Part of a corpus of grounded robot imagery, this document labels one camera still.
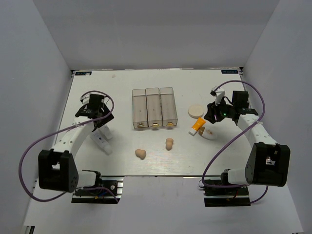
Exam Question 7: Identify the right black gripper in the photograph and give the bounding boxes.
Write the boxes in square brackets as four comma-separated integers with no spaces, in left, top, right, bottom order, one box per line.
[204,96,235,124]

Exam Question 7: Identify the white tube pink blue print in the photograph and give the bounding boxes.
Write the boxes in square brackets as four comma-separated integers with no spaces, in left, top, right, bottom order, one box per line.
[100,125,113,139]

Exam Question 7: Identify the white tube blue logo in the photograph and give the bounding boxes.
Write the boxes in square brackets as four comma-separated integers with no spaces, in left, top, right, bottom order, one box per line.
[89,129,113,155]

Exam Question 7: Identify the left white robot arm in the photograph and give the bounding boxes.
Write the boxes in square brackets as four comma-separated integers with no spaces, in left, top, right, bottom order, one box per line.
[38,93,114,195]

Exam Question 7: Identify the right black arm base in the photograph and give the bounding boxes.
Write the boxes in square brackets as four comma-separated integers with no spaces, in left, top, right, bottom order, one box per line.
[203,186,251,207]

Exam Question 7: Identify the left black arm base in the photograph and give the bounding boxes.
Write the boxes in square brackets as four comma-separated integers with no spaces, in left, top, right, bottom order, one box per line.
[71,176,124,204]

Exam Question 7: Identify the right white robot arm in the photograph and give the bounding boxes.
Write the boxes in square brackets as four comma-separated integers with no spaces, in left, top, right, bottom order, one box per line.
[204,89,291,195]

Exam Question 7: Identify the right beige makeup sponge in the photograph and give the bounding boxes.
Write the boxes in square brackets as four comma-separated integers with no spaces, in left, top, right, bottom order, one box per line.
[165,138,174,151]

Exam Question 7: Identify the beige makeup sponge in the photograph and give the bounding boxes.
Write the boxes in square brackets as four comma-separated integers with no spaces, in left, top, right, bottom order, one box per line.
[135,149,146,160]
[165,138,174,151]

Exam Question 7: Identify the left beige makeup sponge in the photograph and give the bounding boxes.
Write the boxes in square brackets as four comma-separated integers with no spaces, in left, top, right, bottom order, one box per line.
[135,149,146,160]

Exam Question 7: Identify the orange tube white cap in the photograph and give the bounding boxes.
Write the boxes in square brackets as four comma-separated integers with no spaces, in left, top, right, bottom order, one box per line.
[189,117,206,136]

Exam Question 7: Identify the white oval compact case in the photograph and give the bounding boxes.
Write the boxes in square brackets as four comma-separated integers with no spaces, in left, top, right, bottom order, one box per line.
[198,127,217,140]

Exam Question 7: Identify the round cream powder puff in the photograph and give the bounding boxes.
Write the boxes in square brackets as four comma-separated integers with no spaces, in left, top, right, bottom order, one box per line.
[188,104,204,118]

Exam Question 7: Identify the left clear organizer bin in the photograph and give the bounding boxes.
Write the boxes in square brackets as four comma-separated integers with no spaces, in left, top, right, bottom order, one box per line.
[132,89,148,129]

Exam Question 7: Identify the clear organizer bin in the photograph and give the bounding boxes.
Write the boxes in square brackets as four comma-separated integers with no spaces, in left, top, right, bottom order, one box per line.
[132,89,148,129]
[159,87,178,127]
[146,88,162,127]

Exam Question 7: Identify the right clear organizer bin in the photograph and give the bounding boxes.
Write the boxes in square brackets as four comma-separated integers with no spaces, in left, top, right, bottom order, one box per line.
[159,87,178,127]

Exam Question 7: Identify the middle clear organizer bin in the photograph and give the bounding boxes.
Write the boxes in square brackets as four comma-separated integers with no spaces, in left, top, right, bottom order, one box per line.
[146,88,162,127]

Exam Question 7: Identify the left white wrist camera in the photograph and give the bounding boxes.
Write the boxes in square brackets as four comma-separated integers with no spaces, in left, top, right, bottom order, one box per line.
[79,94,90,104]

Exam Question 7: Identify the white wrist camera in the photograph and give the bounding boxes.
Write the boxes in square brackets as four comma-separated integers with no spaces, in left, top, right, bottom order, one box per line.
[79,94,90,104]
[210,86,225,106]

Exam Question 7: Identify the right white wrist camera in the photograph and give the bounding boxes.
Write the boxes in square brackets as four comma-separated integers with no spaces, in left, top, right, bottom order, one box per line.
[210,86,225,106]

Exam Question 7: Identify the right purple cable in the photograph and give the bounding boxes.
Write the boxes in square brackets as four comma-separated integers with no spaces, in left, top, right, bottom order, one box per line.
[198,79,269,204]

